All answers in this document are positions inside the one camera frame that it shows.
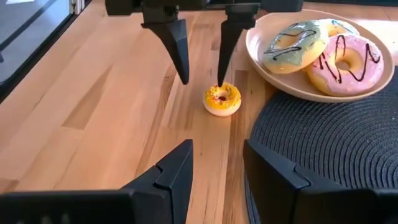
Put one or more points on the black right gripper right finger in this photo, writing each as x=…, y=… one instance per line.
x=295, y=202

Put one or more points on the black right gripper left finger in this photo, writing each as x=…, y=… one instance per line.
x=155, y=199

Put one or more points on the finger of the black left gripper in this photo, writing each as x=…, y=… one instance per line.
x=175, y=46
x=228, y=46

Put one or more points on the green frosted drizzled donut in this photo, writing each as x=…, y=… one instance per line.
x=300, y=56

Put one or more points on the small yellow sprinkled donut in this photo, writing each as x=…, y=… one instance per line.
x=222, y=107

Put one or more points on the pink frosted drizzled donut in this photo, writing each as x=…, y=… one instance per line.
x=363, y=74

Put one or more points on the dark woven round placemat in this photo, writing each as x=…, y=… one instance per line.
x=326, y=140

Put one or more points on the beige round plate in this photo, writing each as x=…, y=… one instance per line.
x=295, y=84

